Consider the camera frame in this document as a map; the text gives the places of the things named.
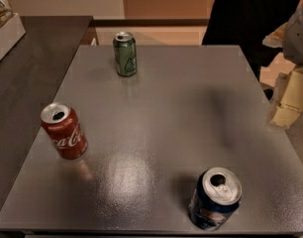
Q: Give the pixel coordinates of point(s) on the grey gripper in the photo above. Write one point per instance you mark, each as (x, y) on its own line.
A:
(298, 39)

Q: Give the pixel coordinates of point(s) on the red coca-cola can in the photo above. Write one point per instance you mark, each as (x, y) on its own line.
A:
(61, 123)

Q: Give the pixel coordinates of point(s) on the white box with snacks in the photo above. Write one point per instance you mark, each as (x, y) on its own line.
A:
(11, 28)

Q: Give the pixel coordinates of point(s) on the blue pepsi can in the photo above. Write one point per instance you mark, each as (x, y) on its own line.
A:
(217, 195)

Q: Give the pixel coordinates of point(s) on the person in black clothing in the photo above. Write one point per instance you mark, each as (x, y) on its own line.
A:
(245, 23)

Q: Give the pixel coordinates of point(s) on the green soda can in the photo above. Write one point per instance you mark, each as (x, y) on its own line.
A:
(124, 45)

